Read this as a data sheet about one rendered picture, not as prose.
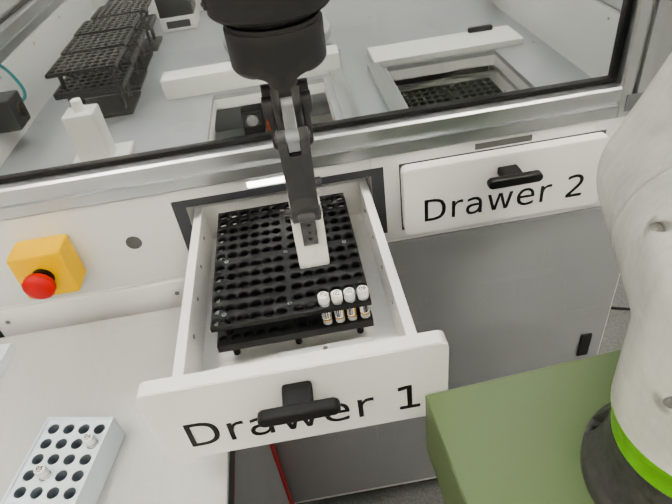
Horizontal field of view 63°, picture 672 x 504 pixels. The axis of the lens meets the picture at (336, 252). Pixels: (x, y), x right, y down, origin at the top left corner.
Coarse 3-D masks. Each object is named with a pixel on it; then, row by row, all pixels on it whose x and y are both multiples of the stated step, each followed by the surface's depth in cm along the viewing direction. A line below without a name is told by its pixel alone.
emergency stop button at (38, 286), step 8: (24, 280) 71; (32, 280) 70; (40, 280) 71; (48, 280) 71; (24, 288) 71; (32, 288) 71; (40, 288) 71; (48, 288) 71; (32, 296) 72; (40, 296) 72; (48, 296) 72
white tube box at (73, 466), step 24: (48, 432) 64; (72, 432) 63; (96, 432) 64; (120, 432) 65; (48, 456) 61; (72, 456) 61; (96, 456) 60; (24, 480) 59; (48, 480) 59; (72, 480) 59; (96, 480) 60
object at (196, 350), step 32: (320, 192) 80; (352, 192) 80; (352, 224) 81; (192, 256) 70; (384, 256) 66; (192, 288) 65; (384, 288) 68; (192, 320) 62; (384, 320) 65; (192, 352) 60; (224, 352) 64; (256, 352) 64
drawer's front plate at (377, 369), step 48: (432, 336) 51; (144, 384) 50; (192, 384) 49; (240, 384) 50; (336, 384) 52; (384, 384) 53; (432, 384) 53; (192, 432) 53; (240, 432) 54; (288, 432) 55
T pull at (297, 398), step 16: (288, 384) 50; (304, 384) 50; (288, 400) 49; (304, 400) 49; (320, 400) 48; (336, 400) 48; (272, 416) 48; (288, 416) 48; (304, 416) 48; (320, 416) 48
